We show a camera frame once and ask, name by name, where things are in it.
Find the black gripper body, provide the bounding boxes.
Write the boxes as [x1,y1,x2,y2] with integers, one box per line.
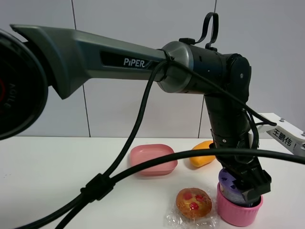
[209,143,266,184]

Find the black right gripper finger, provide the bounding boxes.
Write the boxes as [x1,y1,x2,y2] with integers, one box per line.
[241,170,272,203]

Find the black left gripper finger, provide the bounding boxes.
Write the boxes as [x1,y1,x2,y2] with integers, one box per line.
[229,178,241,191]

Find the purple yogurt cup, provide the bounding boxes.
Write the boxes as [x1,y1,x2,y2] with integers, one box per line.
[218,169,254,207]

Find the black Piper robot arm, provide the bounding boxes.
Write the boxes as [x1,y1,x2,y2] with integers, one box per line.
[0,24,258,200]

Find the pink saucepan with black interior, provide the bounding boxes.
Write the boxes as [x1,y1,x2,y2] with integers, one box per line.
[216,183,263,227]

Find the yellow mango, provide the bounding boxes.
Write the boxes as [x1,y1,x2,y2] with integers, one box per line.
[189,140,216,168]

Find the plastic wrapped fruit tart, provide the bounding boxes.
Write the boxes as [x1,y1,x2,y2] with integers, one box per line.
[163,187,219,229]

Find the pink square plate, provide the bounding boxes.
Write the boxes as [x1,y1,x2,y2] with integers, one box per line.
[129,144,178,177]

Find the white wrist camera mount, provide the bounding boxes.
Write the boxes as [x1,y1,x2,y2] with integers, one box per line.
[256,113,305,157]

